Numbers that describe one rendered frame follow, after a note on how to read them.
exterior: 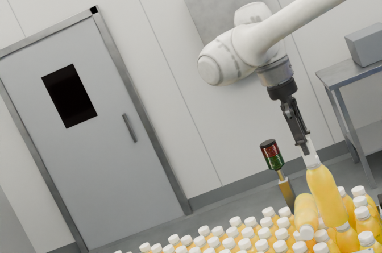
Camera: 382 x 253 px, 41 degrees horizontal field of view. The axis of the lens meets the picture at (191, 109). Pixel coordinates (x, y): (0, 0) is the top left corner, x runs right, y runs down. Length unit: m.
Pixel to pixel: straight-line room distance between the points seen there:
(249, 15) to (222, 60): 0.20
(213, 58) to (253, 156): 3.88
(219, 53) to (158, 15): 3.67
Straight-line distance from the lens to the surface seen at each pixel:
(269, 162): 1.91
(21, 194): 5.57
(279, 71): 1.28
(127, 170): 5.08
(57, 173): 5.29
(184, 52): 4.77
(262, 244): 1.58
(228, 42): 1.13
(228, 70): 1.11
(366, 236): 1.44
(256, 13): 1.27
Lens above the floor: 1.80
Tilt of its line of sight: 10 degrees down
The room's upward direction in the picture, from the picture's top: 24 degrees counter-clockwise
